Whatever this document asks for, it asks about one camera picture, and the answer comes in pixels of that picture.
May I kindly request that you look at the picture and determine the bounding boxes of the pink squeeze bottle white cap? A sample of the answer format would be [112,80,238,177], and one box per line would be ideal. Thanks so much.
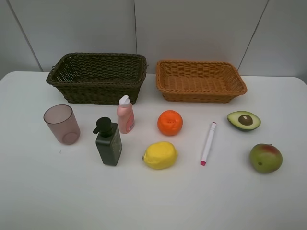
[117,95,135,134]

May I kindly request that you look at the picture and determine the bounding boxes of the orange fruit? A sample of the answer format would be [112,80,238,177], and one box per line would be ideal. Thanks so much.
[157,110,183,136]

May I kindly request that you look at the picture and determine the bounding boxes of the dark brown wicker basket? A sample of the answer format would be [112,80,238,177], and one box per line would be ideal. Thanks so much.
[46,53,147,105]

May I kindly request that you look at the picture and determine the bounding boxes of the orange wicker basket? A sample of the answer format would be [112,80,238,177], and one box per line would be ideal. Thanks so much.
[156,60,247,103]

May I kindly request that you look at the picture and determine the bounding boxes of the halved avocado with pit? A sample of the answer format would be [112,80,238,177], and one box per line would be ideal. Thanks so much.
[227,111,261,131]

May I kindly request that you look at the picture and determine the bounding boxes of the green red mango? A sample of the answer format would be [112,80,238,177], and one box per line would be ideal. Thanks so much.
[249,143,283,174]

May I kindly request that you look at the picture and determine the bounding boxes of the dark green pump bottle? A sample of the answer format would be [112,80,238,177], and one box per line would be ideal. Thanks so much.
[93,117,122,166]

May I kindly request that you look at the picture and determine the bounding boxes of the translucent pink plastic cup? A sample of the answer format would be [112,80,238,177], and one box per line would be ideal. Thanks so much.
[43,104,81,145]

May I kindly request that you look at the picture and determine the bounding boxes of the yellow lemon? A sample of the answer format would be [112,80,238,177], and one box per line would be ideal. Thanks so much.
[142,141,178,170]

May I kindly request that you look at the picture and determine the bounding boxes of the white marker pink caps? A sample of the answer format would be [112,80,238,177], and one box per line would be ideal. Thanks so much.
[200,122,216,166]

